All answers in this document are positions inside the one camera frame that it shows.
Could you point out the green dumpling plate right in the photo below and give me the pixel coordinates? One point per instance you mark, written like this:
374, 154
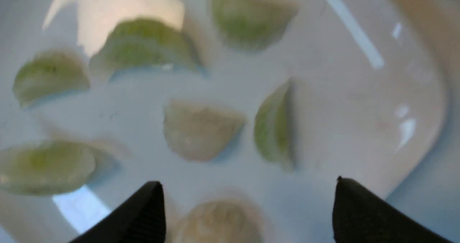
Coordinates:
50, 167

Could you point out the pink white dumpling plate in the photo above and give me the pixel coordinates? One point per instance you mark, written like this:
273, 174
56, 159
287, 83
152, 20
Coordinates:
199, 132

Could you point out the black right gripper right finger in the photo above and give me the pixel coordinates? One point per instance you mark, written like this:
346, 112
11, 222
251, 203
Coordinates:
359, 216

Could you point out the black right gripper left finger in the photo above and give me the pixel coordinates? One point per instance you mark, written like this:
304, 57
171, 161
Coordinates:
140, 219

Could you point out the green dumpling steamer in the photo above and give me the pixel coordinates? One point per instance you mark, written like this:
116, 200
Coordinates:
271, 133

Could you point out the white square plate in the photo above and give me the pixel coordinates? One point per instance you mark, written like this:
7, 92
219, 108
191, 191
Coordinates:
367, 101

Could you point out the green dumpling plate bottom edge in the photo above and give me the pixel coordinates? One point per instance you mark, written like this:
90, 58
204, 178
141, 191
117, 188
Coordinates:
50, 72

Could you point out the green dumpling plate centre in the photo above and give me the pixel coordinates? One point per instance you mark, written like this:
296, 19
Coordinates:
143, 43

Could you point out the white dumpling steamer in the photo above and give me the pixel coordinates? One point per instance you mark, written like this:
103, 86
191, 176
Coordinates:
216, 222

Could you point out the green dumpling plate left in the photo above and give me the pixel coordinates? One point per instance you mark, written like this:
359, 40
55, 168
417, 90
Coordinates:
251, 25

